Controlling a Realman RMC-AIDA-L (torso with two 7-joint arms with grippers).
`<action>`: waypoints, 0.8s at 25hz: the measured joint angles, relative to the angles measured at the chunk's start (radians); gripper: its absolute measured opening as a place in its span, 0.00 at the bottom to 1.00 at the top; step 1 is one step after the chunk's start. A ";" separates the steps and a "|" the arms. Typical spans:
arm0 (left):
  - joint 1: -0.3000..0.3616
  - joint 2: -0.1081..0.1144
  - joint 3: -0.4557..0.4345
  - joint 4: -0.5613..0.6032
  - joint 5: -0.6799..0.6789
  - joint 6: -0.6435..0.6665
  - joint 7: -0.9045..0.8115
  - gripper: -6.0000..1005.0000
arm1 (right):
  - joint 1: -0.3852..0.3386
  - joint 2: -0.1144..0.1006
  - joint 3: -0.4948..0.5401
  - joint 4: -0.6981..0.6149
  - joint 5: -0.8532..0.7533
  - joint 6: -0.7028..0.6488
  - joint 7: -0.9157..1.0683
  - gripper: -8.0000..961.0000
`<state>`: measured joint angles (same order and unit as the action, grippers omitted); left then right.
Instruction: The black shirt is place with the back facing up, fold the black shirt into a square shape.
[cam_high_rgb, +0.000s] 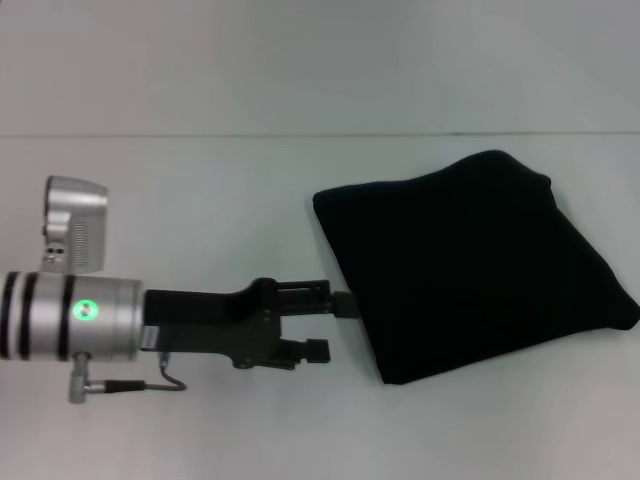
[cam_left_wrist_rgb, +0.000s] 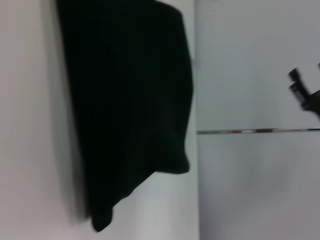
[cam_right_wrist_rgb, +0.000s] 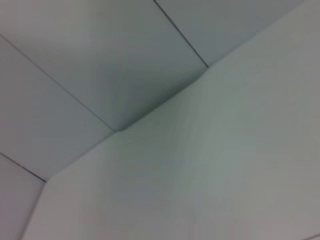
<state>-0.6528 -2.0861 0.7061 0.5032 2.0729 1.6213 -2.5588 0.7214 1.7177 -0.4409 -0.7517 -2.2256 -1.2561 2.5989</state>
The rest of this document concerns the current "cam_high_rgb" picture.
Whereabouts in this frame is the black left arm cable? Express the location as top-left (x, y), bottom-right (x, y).
top-left (67, 351), bottom-right (189, 406)

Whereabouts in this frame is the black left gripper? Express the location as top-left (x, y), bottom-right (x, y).
top-left (140, 276), bottom-right (362, 372)

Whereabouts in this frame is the black shirt with white print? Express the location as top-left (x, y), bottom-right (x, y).
top-left (311, 148), bottom-right (640, 387)

